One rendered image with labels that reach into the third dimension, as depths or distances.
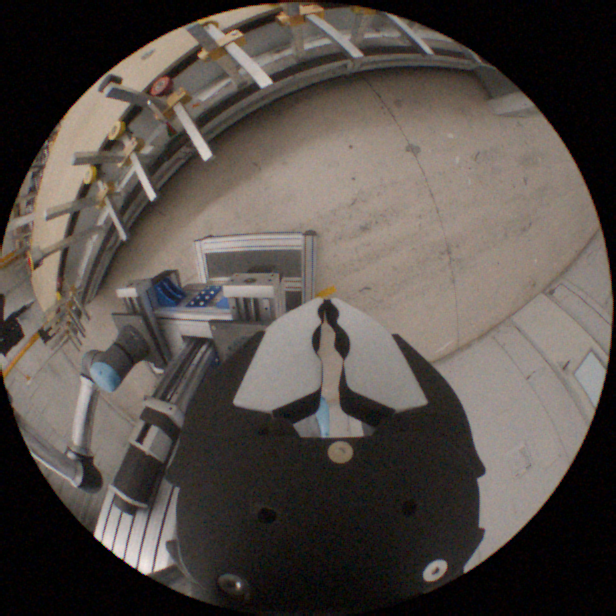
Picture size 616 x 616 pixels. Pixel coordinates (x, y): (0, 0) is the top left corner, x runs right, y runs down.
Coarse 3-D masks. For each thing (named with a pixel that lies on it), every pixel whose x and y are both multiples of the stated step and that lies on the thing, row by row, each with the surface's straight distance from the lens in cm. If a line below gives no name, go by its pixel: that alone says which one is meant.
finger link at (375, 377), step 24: (336, 312) 10; (360, 312) 10; (336, 336) 10; (360, 336) 9; (384, 336) 9; (360, 360) 8; (384, 360) 8; (360, 384) 7; (384, 384) 7; (408, 384) 7; (360, 408) 7; (384, 408) 7; (408, 408) 7
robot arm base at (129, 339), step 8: (128, 328) 80; (120, 336) 80; (128, 336) 78; (136, 336) 78; (120, 344) 78; (128, 344) 77; (136, 344) 78; (144, 344) 79; (128, 352) 77; (136, 352) 78; (144, 352) 80; (136, 360) 80
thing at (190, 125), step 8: (168, 96) 90; (176, 104) 84; (176, 112) 82; (184, 112) 79; (184, 120) 77; (192, 120) 77; (192, 128) 74; (192, 136) 72; (200, 136) 71; (200, 144) 69; (208, 144) 71; (200, 152) 69; (208, 152) 67; (208, 160) 68
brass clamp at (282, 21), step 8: (304, 8) 84; (312, 8) 84; (320, 8) 84; (280, 16) 80; (288, 16) 80; (296, 16) 80; (304, 16) 81; (320, 16) 84; (280, 24) 82; (288, 24) 80; (296, 24) 82
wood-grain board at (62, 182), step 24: (240, 24) 98; (144, 48) 126; (168, 48) 107; (192, 48) 96; (120, 72) 129; (144, 72) 107; (96, 96) 140; (72, 120) 163; (96, 120) 124; (120, 120) 105; (72, 144) 147; (96, 144) 114; (48, 168) 193; (72, 168) 138; (48, 192) 185; (72, 192) 134; (48, 240) 192; (48, 264) 208; (48, 288) 239
